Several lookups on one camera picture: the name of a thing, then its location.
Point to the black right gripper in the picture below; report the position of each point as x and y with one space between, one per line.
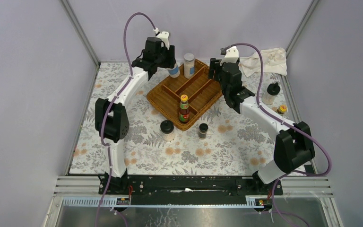
214 63

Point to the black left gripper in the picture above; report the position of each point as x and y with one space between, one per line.
168 56

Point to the silver lid jar blue label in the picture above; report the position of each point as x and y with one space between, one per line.
174 72

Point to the silver lid white grain jar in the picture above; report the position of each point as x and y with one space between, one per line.
189 65

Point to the brown wicker divided basket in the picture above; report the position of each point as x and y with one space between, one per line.
202 93

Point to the red sauce bottle yellow cap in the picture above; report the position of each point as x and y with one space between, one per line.
184 109

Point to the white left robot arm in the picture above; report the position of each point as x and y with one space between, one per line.
111 118

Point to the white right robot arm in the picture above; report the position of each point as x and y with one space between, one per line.
292 149

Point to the small pepper jar black cap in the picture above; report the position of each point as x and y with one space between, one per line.
203 128

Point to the white crumpled cloth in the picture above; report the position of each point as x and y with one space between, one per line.
274 61

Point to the white bottle black cap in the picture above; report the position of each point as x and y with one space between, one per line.
271 93

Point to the white jar wide black lid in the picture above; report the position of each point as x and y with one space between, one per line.
167 129

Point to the floral patterned table mat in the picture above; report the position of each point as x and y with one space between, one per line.
234 145

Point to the green sauce bottle yellow cap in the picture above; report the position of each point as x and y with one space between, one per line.
282 109

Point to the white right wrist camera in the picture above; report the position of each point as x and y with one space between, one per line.
231 55

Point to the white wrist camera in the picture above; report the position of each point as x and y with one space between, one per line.
231 55
164 36

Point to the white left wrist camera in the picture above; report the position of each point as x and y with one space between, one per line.
164 36

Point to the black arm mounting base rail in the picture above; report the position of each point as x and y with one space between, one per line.
186 190

